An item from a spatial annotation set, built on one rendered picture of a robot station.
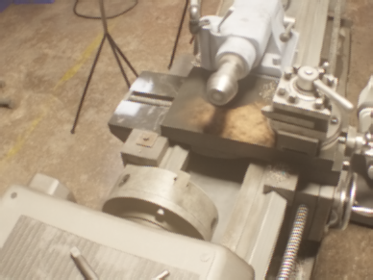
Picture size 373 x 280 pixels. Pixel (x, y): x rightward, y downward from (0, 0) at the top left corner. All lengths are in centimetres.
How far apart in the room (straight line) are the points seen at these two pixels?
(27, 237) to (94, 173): 189
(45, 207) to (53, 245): 9
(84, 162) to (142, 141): 125
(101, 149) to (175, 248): 209
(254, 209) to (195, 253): 69
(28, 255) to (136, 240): 19
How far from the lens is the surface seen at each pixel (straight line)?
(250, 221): 137
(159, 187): 96
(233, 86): 134
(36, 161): 287
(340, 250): 233
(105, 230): 77
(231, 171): 163
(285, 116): 129
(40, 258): 77
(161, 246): 74
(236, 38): 147
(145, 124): 159
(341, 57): 276
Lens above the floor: 196
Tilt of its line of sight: 46 degrees down
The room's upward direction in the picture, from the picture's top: 6 degrees counter-clockwise
